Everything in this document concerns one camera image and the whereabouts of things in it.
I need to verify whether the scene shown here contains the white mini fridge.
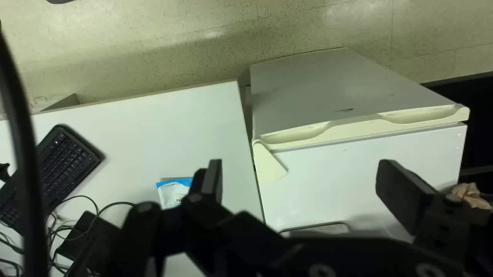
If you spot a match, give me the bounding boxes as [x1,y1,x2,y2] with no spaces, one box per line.
[248,45,471,242]

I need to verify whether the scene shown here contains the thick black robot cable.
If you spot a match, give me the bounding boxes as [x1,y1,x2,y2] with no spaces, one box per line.
[0,24,51,277]

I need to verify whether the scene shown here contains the tangled black desk cables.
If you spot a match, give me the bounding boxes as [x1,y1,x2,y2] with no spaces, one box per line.
[45,192,136,277]

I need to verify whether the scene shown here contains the black computer keyboard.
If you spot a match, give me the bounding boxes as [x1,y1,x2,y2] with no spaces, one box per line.
[0,122,106,232]

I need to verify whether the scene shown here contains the blue white wipes packet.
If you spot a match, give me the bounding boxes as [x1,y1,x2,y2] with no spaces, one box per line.
[154,175,196,209]

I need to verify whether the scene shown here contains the crumpled brown paper bag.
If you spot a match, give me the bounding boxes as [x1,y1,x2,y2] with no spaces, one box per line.
[445,181,493,210]

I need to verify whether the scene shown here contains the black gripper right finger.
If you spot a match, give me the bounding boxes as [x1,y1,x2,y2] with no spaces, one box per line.
[376,158,493,277]

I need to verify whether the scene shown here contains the black monitor stand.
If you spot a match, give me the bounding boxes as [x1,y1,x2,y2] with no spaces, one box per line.
[54,209,126,277]

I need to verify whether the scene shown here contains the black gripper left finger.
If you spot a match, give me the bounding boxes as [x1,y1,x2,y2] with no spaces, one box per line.
[122,158,290,277]

